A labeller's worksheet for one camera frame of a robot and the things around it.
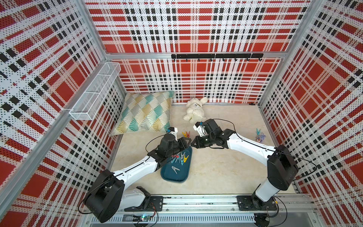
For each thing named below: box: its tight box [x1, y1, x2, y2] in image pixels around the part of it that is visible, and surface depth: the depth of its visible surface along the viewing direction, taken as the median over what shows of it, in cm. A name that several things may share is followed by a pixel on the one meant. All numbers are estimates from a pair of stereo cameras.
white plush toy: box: [183, 96, 208, 124], surface depth 108 cm
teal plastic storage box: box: [160, 146, 193, 184], surface depth 87 cm
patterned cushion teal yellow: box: [110, 90, 175, 136], surface depth 96 cm
